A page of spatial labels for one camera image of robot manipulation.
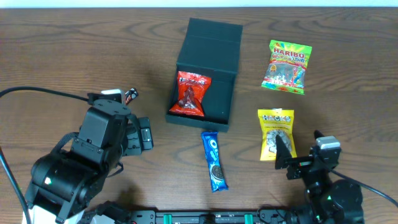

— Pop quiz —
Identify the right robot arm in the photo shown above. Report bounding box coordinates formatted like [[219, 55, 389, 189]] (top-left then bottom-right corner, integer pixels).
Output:
[[275, 130, 364, 223]]

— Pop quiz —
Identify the blue Oreo cookie pack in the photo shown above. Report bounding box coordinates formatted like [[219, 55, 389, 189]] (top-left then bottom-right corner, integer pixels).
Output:
[[201, 131, 228, 193]]

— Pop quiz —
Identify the green Haribo gummy bag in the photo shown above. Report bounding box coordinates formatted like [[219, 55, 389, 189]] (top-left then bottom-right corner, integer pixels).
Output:
[[261, 40, 312, 95]]

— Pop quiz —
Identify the black Mars bar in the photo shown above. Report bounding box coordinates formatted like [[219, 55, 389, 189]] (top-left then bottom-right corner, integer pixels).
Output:
[[125, 88, 139, 105]]

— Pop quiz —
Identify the yellow Hacks candy bag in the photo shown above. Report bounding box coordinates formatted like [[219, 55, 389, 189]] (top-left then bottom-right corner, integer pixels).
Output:
[[257, 108, 297, 161]]

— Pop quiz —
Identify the dark green open box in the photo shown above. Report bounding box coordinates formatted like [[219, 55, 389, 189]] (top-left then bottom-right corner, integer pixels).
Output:
[[165, 18, 243, 132]]

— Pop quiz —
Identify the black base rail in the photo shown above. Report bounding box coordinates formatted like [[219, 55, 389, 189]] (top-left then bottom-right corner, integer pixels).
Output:
[[77, 202, 299, 224]]

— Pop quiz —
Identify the red Hacks candy bag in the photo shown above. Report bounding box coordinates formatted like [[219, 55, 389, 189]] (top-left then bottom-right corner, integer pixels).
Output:
[[169, 71, 211, 117]]

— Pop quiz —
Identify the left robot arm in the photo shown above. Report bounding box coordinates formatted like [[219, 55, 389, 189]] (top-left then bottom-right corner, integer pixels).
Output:
[[25, 100, 154, 223]]

